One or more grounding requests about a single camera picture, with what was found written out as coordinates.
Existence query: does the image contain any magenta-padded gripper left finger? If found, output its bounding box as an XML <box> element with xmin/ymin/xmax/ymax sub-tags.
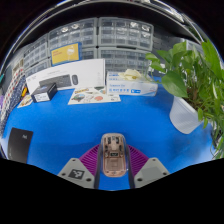
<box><xmin>57</xmin><ymin>143</ymin><xmax>103</xmax><ymax>190</ymax></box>

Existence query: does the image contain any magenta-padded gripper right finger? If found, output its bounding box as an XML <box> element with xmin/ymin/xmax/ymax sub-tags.
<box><xmin>124</xmin><ymin>143</ymin><xmax>171</xmax><ymax>189</ymax></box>

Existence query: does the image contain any pink translucent computer mouse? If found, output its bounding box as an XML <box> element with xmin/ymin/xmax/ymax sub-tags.
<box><xmin>100</xmin><ymin>132</ymin><xmax>129</xmax><ymax>178</ymax></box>

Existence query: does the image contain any black mouse pad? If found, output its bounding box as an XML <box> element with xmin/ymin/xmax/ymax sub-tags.
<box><xmin>7</xmin><ymin>127</ymin><xmax>34</xmax><ymax>164</ymax></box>

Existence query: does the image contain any large colourful sticker sheet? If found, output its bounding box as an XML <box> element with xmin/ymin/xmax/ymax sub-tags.
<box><xmin>67</xmin><ymin>85</ymin><xmax>122</xmax><ymax>106</ymax></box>

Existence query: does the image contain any small black box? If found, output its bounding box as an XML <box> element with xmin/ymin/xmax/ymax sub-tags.
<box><xmin>30</xmin><ymin>82</ymin><xmax>59</xmax><ymax>103</ymax></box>

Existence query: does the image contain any white blue glove box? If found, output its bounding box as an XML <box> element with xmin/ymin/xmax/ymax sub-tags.
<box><xmin>105</xmin><ymin>68</ymin><xmax>159</xmax><ymax>98</ymax></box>

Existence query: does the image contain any navy dotted cloth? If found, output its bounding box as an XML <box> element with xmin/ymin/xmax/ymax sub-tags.
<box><xmin>0</xmin><ymin>83</ymin><xmax>29</xmax><ymax>135</ymax></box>

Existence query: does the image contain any green plant in white pot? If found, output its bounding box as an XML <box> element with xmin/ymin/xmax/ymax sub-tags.
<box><xmin>144</xmin><ymin>39</ymin><xmax>224</xmax><ymax>160</ymax></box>

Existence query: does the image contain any long white keyboard box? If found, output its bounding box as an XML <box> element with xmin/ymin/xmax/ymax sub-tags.
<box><xmin>25</xmin><ymin>58</ymin><xmax>107</xmax><ymax>95</ymax></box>

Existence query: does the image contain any white red-patterned cloth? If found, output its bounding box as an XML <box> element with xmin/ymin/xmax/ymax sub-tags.
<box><xmin>0</xmin><ymin>71</ymin><xmax>27</xmax><ymax>121</ymax></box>

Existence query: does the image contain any yellow blue carton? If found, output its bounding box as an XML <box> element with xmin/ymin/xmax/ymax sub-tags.
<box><xmin>49</xmin><ymin>42</ymin><xmax>83</xmax><ymax>66</ymax></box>

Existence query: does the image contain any white framed board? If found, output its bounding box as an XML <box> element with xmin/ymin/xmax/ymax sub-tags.
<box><xmin>11</xmin><ymin>59</ymin><xmax>25</xmax><ymax>77</ymax></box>

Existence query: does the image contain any grey plastic drawer cabinet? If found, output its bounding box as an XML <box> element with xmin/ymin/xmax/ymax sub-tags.
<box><xmin>22</xmin><ymin>34</ymin><xmax>52</xmax><ymax>78</ymax></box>
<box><xmin>48</xmin><ymin>18</ymin><xmax>99</xmax><ymax>62</ymax></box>
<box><xmin>97</xmin><ymin>16</ymin><xmax>155</xmax><ymax>73</ymax></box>

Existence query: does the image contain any dark wall shelf unit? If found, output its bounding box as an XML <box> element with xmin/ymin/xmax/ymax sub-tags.
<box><xmin>13</xmin><ymin>0</ymin><xmax>204</xmax><ymax>51</ymax></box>

